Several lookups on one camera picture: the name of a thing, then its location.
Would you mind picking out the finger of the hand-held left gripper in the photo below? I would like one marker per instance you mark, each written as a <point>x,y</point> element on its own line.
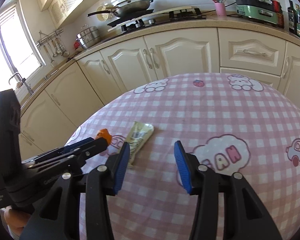
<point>80,143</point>
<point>92,148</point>

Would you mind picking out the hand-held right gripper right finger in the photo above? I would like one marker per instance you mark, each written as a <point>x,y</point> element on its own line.
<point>182,165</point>

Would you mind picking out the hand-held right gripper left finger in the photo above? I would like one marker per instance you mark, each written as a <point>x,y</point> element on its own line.
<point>122,165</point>

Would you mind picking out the orange peel piece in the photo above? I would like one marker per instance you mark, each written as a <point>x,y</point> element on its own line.
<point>105,133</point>

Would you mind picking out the cream snack wrapper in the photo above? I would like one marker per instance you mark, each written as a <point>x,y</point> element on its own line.
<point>140,132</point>

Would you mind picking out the person's left hand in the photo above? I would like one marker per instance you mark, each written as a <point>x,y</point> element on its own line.
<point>17,218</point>

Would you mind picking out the pink checked tablecloth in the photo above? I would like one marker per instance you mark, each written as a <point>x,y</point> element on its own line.
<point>215,117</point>

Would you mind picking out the metal sink faucet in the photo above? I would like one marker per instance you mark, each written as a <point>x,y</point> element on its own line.
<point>15,76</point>

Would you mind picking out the red container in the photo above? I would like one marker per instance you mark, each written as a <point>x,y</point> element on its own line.
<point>77,45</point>

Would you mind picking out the kitchen window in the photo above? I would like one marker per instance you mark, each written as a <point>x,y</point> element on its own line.
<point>15,42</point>

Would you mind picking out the stainless steamer pot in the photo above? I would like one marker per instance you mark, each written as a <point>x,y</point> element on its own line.
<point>88,38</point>

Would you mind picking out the cream kitchen cabinet run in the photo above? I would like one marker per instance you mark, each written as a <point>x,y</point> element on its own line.
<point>185,52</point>

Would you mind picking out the cream perforated colander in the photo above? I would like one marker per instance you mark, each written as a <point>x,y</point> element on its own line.
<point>103,15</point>

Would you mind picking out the black gas stove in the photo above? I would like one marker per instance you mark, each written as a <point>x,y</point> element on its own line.
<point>140,24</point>

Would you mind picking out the beige kitchen countertop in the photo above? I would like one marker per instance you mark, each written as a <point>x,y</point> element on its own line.
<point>240,22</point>

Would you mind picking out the pink utensil holder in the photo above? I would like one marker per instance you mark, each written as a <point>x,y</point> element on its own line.
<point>220,9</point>

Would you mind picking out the green electric cooker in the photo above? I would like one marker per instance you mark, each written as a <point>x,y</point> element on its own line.
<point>257,10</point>

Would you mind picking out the wall rack with hanging utensils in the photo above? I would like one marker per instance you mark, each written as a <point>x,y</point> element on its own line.
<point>52,38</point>

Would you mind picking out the cream lattice wall cabinet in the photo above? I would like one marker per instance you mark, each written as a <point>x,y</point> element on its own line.
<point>67,2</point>

